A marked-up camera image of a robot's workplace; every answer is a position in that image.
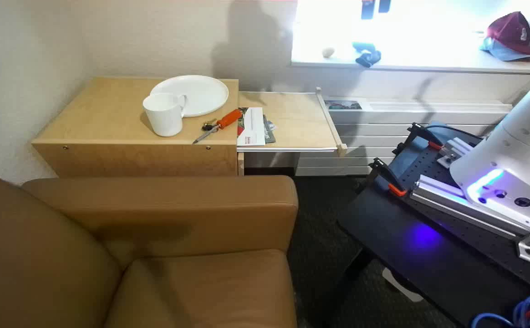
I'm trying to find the wooden pull-out nightstand shelf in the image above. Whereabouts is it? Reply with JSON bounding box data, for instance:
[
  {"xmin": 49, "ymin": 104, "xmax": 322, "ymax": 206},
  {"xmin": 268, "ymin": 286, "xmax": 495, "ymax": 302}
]
[{"xmin": 239, "ymin": 91, "xmax": 348, "ymax": 155}]

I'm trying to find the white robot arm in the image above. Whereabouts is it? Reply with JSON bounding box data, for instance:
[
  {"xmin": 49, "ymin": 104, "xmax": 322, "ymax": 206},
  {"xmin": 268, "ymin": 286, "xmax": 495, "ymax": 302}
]
[{"xmin": 450, "ymin": 91, "xmax": 530, "ymax": 231}]

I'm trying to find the wooden nightstand cabinet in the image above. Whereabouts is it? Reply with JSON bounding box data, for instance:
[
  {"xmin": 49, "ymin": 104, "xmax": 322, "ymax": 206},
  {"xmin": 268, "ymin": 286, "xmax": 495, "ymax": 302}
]
[{"xmin": 31, "ymin": 76, "xmax": 239, "ymax": 177}]

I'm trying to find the white and red pamphlet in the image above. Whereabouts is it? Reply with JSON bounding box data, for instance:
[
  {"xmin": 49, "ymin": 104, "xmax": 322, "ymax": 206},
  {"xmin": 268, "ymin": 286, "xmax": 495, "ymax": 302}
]
[{"xmin": 237, "ymin": 107, "xmax": 275, "ymax": 147}]

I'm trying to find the white round plate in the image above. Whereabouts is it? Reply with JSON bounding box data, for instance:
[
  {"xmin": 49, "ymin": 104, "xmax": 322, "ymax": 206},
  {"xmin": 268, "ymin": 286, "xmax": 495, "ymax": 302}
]
[{"xmin": 151, "ymin": 75, "xmax": 230, "ymax": 116}]

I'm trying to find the white ceramic mug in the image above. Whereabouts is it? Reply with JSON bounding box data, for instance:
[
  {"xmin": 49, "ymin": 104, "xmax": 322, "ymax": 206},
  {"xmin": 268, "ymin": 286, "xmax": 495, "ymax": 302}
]
[{"xmin": 142, "ymin": 93, "xmax": 188, "ymax": 137}]

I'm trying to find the blue cloth on windowsill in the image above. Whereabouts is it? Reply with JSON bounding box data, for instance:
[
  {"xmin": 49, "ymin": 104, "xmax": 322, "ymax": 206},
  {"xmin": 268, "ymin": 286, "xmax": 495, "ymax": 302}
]
[{"xmin": 353, "ymin": 42, "xmax": 381, "ymax": 67}]

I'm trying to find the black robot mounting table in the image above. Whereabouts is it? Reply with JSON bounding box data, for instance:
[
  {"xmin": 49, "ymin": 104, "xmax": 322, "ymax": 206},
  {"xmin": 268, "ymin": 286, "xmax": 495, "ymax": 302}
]
[{"xmin": 339, "ymin": 124, "xmax": 530, "ymax": 328}]

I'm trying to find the brown leather armchair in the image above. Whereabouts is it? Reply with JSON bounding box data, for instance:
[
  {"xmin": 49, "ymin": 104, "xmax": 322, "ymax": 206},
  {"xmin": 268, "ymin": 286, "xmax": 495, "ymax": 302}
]
[{"xmin": 0, "ymin": 175, "xmax": 299, "ymax": 328}]

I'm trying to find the maroon and blue cap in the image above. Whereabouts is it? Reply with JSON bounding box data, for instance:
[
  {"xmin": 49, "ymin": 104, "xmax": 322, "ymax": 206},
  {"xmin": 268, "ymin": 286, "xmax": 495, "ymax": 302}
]
[{"xmin": 481, "ymin": 11, "xmax": 530, "ymax": 62}]

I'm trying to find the orange handled screwdriver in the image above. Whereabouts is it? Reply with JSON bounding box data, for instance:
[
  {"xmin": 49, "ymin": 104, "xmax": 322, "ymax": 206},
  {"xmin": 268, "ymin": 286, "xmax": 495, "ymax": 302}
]
[{"xmin": 193, "ymin": 107, "xmax": 242, "ymax": 144}]

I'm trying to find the orange handled black clamp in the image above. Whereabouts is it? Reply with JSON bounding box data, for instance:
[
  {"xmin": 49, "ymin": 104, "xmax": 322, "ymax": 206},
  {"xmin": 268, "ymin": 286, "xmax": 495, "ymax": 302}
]
[{"xmin": 370, "ymin": 157, "xmax": 406, "ymax": 198}]

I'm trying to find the white wall heater unit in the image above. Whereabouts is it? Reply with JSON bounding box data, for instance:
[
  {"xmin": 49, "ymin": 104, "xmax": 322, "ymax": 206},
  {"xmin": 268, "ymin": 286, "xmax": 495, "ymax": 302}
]
[{"xmin": 297, "ymin": 73, "xmax": 530, "ymax": 177}]

